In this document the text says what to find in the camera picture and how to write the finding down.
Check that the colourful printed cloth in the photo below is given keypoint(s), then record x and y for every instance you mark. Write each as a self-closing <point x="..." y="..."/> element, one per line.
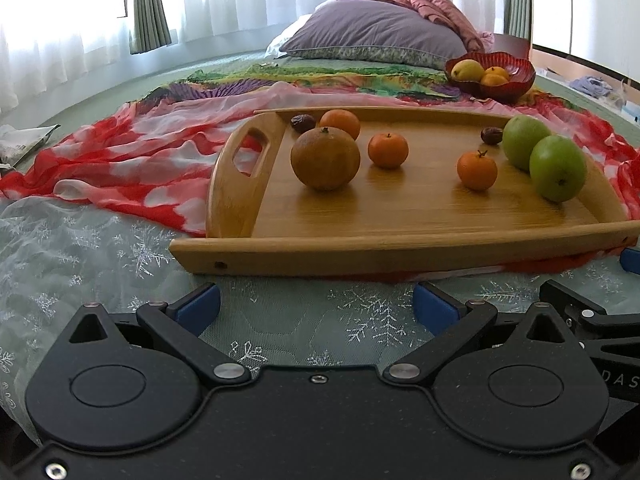
<point x="340" y="80"/>

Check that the yellow pear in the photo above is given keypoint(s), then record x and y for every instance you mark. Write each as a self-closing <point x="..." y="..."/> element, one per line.
<point x="467" y="70"/>

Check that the floral patterned pillow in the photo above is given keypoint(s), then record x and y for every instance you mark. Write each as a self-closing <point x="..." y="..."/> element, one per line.
<point x="365" y="54"/>

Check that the pink duvet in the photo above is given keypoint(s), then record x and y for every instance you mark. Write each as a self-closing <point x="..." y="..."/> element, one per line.
<point x="435" y="2"/>

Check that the red and white scarf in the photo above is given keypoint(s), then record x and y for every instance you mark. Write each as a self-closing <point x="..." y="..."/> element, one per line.
<point x="140" y="160"/>

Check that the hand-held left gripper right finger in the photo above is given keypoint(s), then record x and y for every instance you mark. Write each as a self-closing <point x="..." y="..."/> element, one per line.
<point x="435" y="305"/>

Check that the folded paper at left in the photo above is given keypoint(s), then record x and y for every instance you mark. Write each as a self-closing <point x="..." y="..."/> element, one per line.
<point x="22" y="140"/>

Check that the red glass bowl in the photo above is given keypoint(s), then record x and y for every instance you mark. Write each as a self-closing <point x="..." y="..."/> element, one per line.
<point x="510" y="91"/>

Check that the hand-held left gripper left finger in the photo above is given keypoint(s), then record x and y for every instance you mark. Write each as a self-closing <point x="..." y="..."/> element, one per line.
<point x="200" y="305"/>

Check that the green curtain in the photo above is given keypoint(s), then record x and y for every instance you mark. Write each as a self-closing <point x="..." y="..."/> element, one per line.
<point x="150" y="7"/>
<point x="519" y="0"/>

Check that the dark brown date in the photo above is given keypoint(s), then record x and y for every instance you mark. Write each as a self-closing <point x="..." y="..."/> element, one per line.
<point x="491" y="136"/>
<point x="303" y="123"/>

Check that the white snowflake sheer cloth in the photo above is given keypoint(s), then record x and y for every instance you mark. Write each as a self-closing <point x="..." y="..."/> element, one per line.
<point x="90" y="260"/>

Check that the brown russet pear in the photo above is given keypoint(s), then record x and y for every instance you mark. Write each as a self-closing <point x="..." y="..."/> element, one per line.
<point x="325" y="160"/>

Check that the white pillow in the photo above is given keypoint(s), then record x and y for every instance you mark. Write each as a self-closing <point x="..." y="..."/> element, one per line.
<point x="285" y="35"/>

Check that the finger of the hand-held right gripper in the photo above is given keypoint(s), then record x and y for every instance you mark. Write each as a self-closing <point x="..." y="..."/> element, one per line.
<point x="632" y="261"/>
<point x="590" y="315"/>

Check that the purple pillow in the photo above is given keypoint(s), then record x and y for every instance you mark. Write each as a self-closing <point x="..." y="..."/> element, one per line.
<point x="370" y="27"/>

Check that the dark wooden headboard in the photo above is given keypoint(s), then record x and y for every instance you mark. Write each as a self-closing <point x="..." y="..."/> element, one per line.
<point x="515" y="45"/>

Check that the green apple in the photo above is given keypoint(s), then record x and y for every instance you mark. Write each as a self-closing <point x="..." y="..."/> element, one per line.
<point x="520" y="137"/>
<point x="557" y="169"/>

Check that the small orange mandarin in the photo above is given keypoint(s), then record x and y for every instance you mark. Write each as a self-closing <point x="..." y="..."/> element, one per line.
<point x="477" y="171"/>
<point x="387" y="151"/>

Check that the large orange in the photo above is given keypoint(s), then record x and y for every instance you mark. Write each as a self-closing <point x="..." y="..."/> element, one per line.
<point x="342" y="121"/>

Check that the pale purple cloth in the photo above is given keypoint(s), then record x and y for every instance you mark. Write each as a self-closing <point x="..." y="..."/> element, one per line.
<point x="592" y="86"/>

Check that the wooden tray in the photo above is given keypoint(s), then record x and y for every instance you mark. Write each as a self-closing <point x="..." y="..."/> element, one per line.
<point x="400" y="215"/>

